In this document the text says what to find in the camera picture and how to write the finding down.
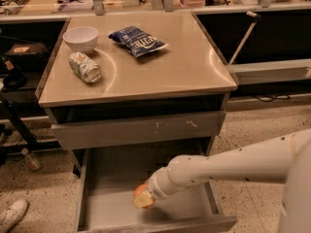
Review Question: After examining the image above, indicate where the open middle drawer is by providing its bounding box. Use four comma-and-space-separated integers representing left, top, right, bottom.
74, 140, 237, 233

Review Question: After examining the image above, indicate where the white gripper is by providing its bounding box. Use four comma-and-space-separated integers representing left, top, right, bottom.
133, 168, 175, 209

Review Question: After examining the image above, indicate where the blue chip bag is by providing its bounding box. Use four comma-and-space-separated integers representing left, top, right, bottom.
108, 26, 168, 57

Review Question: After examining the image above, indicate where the orange fruit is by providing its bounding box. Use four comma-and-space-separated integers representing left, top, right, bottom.
134, 184, 151, 196

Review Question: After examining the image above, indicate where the white shoe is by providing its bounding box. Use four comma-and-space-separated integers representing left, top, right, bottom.
0, 199, 29, 233

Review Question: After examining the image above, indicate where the grey drawer cabinet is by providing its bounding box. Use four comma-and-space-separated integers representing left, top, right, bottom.
34, 11, 240, 233

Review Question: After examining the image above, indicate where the green white soda can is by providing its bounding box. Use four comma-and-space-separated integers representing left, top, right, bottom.
68, 52, 101, 83

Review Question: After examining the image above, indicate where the black bag on shelf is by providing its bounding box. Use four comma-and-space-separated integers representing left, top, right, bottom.
4, 43, 50, 72

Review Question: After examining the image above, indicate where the closed top drawer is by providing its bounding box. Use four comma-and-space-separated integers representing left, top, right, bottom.
52, 111, 225, 150

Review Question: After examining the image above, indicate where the plastic bottle on floor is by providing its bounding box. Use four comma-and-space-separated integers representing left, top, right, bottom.
21, 149, 42, 171

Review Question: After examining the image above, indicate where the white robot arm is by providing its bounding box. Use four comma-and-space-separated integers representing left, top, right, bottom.
133, 129, 311, 209

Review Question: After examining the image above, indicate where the white bowl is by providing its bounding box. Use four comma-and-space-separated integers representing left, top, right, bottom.
62, 26, 98, 53

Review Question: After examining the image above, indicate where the black cable on floor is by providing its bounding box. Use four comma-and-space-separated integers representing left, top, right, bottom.
253, 93, 292, 103

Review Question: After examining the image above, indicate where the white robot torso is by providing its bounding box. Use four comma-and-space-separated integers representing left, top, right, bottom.
278, 143, 311, 233

